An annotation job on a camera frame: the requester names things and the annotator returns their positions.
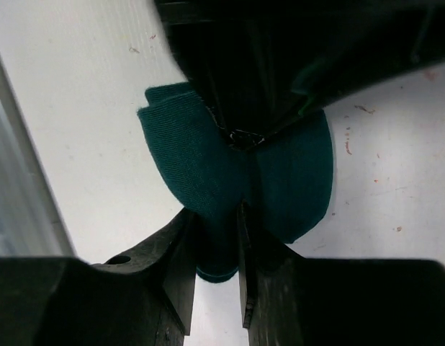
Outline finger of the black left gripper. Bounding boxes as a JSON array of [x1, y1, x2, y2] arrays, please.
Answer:
[[168, 21, 243, 141], [265, 1, 445, 137]]

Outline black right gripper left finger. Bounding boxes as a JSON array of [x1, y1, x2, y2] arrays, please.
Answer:
[[0, 209, 199, 345]]

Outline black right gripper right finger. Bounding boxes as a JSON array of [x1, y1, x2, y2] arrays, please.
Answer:
[[237, 203, 445, 345]]

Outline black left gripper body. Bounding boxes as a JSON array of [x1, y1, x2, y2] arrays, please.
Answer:
[[155, 1, 435, 94]]

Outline teal christmas sock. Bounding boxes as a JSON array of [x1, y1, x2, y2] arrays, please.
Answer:
[[138, 82, 334, 283]]

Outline aluminium table frame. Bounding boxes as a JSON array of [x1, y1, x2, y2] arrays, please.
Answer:
[[0, 57, 75, 257]]

